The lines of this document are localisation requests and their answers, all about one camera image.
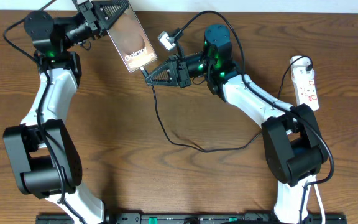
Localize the black USB charging cable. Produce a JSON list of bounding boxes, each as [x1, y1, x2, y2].
[[140, 55, 314, 154]]

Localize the white power strip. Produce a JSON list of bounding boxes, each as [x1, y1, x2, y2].
[[292, 77, 319, 111]]

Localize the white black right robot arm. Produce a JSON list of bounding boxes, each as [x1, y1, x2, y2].
[[141, 24, 334, 223]]

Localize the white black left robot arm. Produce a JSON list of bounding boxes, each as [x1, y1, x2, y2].
[[3, 1, 129, 223]]

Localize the white USB charger adapter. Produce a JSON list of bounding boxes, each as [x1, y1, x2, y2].
[[290, 55, 315, 83]]

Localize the white power strip cord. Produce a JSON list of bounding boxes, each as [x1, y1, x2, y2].
[[314, 183, 326, 224]]

